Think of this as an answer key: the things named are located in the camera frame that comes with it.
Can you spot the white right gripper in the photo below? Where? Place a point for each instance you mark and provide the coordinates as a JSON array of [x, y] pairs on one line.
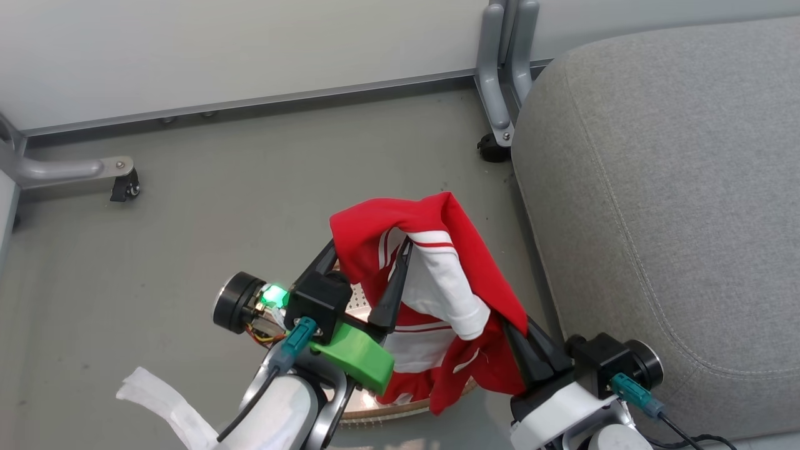
[[550, 415]]

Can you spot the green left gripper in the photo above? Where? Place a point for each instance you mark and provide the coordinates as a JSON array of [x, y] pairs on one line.
[[359, 356]]

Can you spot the red and white garment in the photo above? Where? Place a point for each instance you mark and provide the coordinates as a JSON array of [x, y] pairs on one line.
[[462, 250]]

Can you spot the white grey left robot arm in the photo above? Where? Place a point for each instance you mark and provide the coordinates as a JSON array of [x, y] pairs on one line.
[[284, 412]]

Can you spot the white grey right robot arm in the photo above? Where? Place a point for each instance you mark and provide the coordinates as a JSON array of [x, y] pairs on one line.
[[615, 436]]

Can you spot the grey fabric sofa seat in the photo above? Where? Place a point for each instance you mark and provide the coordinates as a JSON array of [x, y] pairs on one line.
[[675, 219]]

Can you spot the black caster wheel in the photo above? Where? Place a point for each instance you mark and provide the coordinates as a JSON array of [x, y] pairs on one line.
[[494, 150], [127, 186]]

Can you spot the white fabric strip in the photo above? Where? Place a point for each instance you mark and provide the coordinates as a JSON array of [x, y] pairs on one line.
[[162, 400]]

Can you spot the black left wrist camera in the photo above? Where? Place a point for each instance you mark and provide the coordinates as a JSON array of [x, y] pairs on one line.
[[319, 300]]

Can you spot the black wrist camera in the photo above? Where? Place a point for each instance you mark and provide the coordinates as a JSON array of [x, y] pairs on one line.
[[319, 300], [600, 362]]

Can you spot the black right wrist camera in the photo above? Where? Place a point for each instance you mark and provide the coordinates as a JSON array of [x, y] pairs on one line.
[[600, 362]]

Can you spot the grey metal baseboard rail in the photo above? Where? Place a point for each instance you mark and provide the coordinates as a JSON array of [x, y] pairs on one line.
[[281, 100]]

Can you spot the grey metal frame leg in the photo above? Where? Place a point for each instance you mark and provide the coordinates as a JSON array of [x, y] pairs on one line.
[[494, 75], [62, 169]]

